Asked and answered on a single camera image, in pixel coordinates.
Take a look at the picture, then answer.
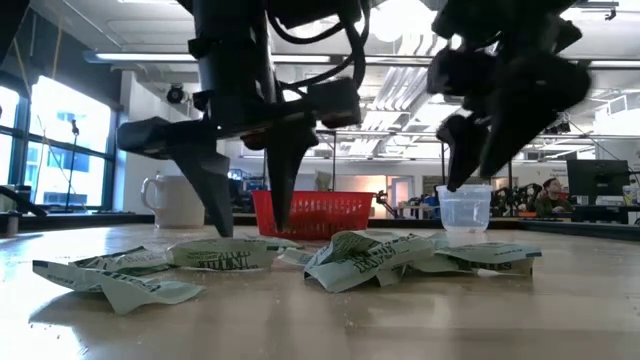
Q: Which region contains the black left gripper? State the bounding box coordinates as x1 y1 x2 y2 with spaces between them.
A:
116 0 363 239

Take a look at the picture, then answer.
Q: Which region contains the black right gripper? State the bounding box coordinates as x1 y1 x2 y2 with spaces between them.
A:
426 0 593 193

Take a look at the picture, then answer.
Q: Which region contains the white ceramic mug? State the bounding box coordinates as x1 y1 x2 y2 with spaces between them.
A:
140 173 206 230

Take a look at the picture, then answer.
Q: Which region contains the red plastic basket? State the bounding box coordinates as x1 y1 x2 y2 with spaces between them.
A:
251 189 376 240

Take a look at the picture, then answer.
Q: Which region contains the clear plastic cup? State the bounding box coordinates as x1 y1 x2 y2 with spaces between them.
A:
436 184 494 233

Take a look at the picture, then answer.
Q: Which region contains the person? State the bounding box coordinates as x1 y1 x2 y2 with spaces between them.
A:
534 177 575 217

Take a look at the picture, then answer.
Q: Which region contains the black computer monitor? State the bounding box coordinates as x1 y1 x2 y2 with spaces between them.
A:
566 159 630 206

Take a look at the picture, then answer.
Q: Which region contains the black tripod stand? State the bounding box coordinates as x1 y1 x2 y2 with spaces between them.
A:
63 118 82 211

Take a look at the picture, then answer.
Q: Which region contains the large glass window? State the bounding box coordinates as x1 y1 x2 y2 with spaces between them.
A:
0 74 114 211

